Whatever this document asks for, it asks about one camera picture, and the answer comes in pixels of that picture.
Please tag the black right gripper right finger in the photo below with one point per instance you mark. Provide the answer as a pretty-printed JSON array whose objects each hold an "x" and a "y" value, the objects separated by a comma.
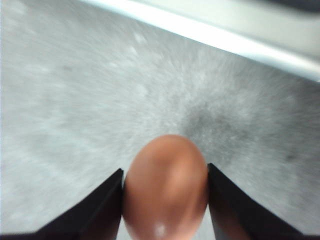
[{"x": 237, "y": 215}]

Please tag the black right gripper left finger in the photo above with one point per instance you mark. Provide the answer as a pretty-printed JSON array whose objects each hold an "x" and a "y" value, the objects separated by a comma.
[{"x": 95, "y": 215}]

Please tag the brown egg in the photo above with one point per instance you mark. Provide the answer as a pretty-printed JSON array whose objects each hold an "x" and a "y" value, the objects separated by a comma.
[{"x": 165, "y": 190}]

